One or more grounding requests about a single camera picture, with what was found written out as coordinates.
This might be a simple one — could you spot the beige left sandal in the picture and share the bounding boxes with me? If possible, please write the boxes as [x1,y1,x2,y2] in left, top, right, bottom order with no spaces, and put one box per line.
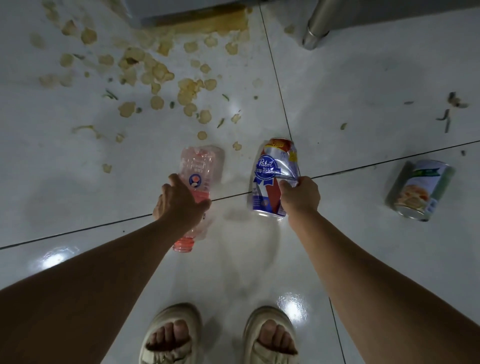
[138,302,203,364]

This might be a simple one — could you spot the green label tin can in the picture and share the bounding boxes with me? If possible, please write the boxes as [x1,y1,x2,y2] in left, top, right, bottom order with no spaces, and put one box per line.
[386,159,457,222]

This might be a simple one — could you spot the green vegetable scraps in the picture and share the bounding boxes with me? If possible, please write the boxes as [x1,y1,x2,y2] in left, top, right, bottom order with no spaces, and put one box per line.
[435,91,470,134]

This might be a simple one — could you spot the person's right hand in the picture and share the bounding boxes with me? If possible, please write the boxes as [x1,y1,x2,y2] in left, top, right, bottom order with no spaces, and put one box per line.
[278,176,321,223]

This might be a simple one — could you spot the pink plastic bottle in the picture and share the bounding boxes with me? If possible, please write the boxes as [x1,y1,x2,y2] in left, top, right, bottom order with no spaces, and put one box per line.
[172,145,225,253]

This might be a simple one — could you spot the brown liquid spill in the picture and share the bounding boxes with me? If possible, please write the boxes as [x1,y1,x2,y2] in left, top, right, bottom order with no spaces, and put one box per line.
[142,7,253,39]

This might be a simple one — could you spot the person's left hand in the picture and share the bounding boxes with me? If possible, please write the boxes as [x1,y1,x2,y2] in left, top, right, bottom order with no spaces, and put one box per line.
[152,173,212,232]

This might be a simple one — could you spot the person's right forearm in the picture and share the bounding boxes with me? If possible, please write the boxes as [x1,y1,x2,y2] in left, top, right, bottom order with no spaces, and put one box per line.
[286,210,480,364]

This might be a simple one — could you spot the silver metal cylinder leg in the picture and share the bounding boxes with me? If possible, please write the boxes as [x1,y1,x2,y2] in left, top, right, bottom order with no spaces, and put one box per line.
[301,0,343,51]

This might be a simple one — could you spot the person's left forearm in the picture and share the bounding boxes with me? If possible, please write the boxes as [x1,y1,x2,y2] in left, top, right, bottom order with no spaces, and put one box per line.
[0,217,196,364]

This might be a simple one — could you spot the scattered potato chips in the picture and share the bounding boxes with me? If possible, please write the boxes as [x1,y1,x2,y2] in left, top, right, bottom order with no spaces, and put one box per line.
[30,0,263,174]

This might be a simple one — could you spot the beige right sandal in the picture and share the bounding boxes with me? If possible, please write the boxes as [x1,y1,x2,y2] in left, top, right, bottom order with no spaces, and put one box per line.
[241,305,300,364]

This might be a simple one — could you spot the beige sandal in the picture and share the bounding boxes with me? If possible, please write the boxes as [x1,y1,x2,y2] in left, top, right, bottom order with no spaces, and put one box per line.
[138,302,203,364]
[241,305,300,364]

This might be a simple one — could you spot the crushed blue red drink can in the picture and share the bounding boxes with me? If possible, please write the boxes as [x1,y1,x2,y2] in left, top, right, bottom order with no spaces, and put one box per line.
[246,137,300,219]

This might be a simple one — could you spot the person's left foot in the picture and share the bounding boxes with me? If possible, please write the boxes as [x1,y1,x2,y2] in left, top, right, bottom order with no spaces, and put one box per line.
[146,319,192,353]

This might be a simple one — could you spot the person's right foot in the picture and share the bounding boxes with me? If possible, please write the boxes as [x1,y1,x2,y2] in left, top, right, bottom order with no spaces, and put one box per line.
[256,319,299,356]

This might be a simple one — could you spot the grey cabinet panel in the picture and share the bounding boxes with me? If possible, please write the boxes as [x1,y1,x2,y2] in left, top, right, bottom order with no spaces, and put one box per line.
[330,0,480,31]

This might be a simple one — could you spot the person's foot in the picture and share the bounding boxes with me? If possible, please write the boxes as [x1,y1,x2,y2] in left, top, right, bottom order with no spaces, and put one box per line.
[146,319,192,353]
[256,319,299,356]

